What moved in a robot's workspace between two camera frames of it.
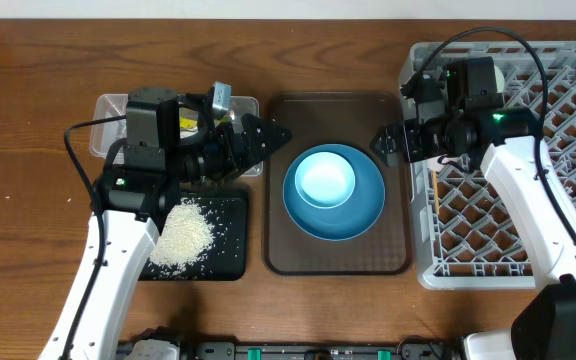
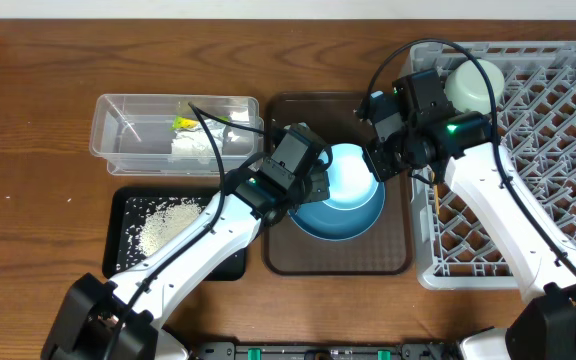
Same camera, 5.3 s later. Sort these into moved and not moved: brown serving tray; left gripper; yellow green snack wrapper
Moved: left gripper
Not moved: brown serving tray; yellow green snack wrapper
